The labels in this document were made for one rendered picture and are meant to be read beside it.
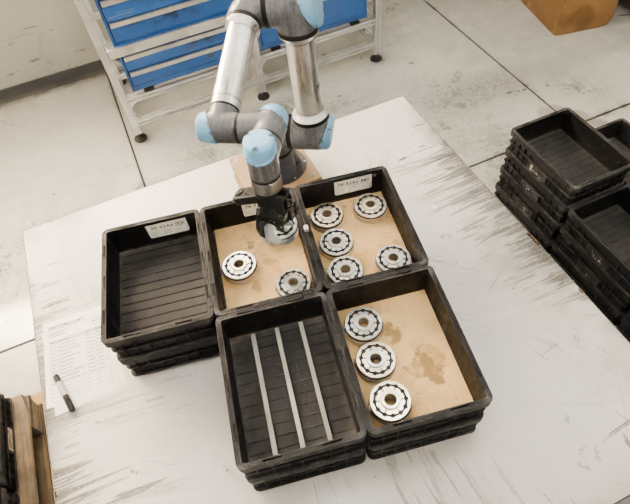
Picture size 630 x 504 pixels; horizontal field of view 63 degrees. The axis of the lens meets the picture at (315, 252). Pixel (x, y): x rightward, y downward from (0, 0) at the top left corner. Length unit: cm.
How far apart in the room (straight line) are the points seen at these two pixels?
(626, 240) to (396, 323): 123
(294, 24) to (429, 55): 244
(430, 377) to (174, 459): 71
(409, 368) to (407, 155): 94
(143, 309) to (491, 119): 242
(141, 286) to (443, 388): 92
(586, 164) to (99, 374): 203
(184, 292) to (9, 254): 175
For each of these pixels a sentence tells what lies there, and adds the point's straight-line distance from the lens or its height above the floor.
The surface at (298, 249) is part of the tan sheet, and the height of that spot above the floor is 83.
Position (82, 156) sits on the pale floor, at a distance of 355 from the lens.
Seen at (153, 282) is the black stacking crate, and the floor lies 83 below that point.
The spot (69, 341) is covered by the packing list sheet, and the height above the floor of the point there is 70.
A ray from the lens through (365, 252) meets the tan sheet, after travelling 158.
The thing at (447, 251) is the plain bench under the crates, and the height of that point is 70.
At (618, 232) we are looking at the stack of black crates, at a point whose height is 38.
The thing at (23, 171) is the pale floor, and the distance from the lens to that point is 365.
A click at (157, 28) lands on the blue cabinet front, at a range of 317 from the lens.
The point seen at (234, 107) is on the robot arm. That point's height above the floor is 131.
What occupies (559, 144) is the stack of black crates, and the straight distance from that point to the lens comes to 253.
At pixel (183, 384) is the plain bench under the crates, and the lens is 160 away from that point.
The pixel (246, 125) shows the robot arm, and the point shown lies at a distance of 126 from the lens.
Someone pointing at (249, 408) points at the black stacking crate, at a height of 83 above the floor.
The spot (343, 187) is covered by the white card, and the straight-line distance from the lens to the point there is 167.
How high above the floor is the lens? 211
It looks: 53 degrees down
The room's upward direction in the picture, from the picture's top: 8 degrees counter-clockwise
